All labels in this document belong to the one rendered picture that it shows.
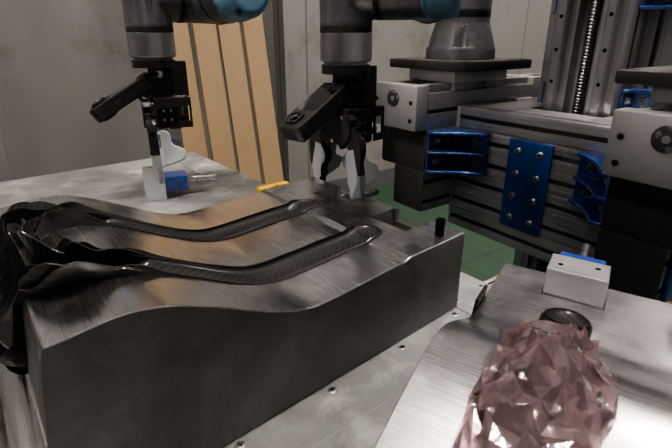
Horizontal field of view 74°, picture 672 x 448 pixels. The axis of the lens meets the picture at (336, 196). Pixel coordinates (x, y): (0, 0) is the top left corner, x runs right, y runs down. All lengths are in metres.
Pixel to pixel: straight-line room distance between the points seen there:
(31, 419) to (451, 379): 0.25
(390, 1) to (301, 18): 2.18
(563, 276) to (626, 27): 0.60
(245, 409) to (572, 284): 0.30
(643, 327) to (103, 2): 2.44
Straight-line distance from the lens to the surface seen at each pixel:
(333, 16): 0.65
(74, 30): 2.54
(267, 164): 2.39
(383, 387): 0.42
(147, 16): 0.83
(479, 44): 1.03
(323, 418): 0.39
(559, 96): 1.02
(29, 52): 2.52
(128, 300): 0.30
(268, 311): 0.33
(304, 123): 0.61
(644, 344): 0.44
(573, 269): 0.47
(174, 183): 0.88
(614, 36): 0.97
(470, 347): 0.31
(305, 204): 0.56
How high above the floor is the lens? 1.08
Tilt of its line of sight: 19 degrees down
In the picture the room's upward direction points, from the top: straight up
